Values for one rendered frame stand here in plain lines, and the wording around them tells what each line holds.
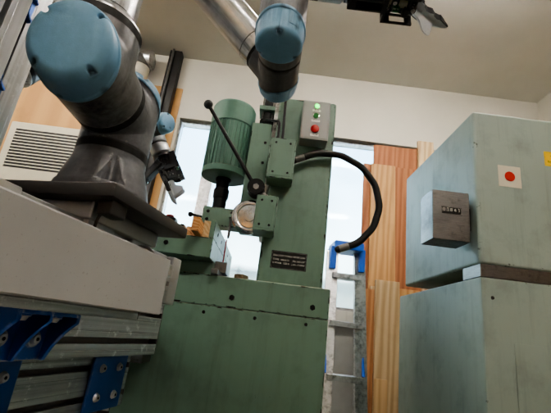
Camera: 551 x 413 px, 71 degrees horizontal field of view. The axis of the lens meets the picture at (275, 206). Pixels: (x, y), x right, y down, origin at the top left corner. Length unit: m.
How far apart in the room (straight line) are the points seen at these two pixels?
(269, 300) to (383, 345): 1.37
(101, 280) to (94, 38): 0.32
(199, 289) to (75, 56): 0.79
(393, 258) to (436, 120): 1.27
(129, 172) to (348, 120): 2.64
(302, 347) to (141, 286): 0.77
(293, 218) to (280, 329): 0.39
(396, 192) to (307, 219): 1.62
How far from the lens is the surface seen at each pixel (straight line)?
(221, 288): 1.18
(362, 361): 2.02
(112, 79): 0.59
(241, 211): 1.31
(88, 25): 0.60
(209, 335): 1.18
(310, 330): 1.17
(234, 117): 1.52
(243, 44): 0.77
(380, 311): 2.46
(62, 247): 0.37
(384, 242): 2.70
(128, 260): 0.44
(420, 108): 3.41
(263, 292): 1.17
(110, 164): 0.65
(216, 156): 1.46
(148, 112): 0.70
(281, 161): 1.32
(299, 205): 1.35
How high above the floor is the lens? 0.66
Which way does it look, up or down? 18 degrees up
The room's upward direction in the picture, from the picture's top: 7 degrees clockwise
